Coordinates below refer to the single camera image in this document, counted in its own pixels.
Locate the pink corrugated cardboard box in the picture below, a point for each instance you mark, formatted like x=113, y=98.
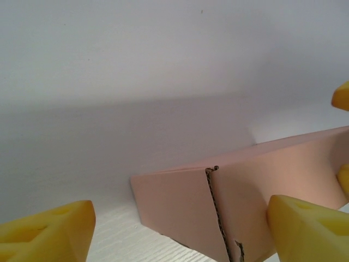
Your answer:
x=177, y=204

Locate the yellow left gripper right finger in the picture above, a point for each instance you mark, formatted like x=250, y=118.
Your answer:
x=308, y=234

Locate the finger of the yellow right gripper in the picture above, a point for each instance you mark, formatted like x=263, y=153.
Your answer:
x=344, y=178
x=342, y=99

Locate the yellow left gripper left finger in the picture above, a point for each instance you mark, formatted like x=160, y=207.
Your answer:
x=41, y=237

